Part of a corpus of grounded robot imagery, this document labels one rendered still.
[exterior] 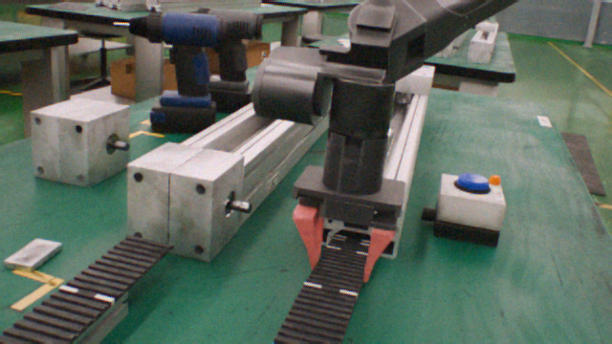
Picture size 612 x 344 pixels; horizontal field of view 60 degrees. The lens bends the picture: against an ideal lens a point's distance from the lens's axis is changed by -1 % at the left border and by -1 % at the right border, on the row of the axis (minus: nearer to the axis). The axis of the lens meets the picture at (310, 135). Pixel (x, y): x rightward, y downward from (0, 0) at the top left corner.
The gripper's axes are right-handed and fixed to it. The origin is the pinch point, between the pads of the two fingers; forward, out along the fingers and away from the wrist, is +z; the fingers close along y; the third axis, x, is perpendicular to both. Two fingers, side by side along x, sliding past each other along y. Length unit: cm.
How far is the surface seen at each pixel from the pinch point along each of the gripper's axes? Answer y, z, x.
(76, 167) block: 38.6, -0.3, -11.0
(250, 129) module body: 20.7, -3.6, -30.2
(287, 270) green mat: 5.8, 2.4, -1.0
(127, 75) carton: 180, 43, -255
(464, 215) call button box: -12.7, -1.4, -16.0
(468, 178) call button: -12.6, -5.1, -19.4
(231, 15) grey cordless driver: 36, -19, -59
